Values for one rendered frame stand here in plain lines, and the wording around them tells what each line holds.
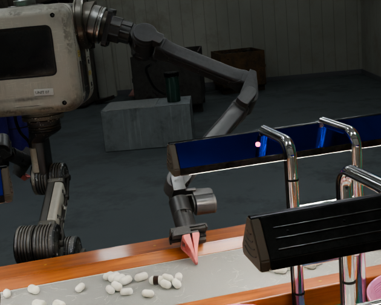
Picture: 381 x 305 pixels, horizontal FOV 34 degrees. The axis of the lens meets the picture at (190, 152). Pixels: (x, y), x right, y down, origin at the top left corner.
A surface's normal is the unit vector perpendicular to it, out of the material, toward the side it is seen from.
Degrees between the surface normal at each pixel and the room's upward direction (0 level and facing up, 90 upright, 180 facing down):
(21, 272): 0
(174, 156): 58
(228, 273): 0
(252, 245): 90
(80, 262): 0
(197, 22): 90
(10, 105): 90
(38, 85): 90
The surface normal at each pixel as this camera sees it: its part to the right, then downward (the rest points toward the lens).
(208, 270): -0.09, -0.97
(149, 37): 0.16, -0.50
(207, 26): -0.03, 0.23
